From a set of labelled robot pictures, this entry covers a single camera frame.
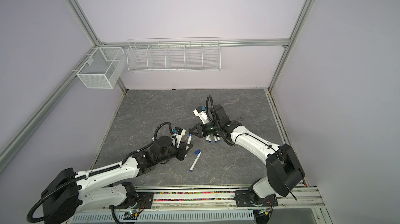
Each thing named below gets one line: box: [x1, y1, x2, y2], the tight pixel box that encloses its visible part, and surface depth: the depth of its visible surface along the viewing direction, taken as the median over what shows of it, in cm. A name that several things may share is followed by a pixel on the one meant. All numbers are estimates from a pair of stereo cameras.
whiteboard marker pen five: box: [189, 148, 202, 172], surface depth 88 cm
